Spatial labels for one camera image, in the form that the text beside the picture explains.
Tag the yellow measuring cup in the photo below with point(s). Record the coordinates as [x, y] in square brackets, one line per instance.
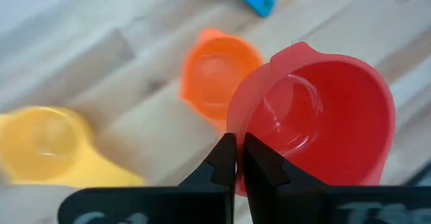
[43, 146]

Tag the red measuring cup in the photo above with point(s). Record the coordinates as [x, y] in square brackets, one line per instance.
[353, 116]

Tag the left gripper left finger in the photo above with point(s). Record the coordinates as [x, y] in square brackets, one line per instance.
[168, 205]

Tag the orange measuring cup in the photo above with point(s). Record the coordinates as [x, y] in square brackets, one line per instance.
[212, 79]

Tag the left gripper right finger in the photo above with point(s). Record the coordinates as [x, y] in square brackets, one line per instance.
[303, 204]

